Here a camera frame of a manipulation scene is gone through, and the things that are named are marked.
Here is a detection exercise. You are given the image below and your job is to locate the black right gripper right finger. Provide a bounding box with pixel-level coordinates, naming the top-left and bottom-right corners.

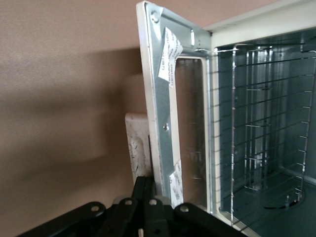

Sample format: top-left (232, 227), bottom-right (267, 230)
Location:
top-left (144, 176), bottom-right (248, 237)

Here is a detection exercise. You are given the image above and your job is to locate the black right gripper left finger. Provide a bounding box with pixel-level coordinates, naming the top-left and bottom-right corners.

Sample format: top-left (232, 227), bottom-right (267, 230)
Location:
top-left (14, 175), bottom-right (147, 237)

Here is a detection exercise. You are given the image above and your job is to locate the cream oven door with handle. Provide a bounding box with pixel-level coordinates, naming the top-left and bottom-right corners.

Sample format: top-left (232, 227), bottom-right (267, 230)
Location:
top-left (124, 0), bottom-right (214, 216)

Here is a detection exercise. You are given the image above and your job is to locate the cream toaster oven body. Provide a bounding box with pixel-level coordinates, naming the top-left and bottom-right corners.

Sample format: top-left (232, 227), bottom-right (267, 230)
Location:
top-left (202, 0), bottom-right (316, 237)

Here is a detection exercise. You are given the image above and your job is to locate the white printed sticker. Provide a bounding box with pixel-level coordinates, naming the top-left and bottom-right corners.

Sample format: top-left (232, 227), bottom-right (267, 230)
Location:
top-left (157, 26), bottom-right (184, 88)
top-left (168, 158), bottom-right (184, 209)

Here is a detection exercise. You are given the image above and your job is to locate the metal wire oven rack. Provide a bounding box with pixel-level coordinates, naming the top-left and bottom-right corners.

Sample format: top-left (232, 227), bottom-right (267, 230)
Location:
top-left (211, 42), bottom-right (316, 229)

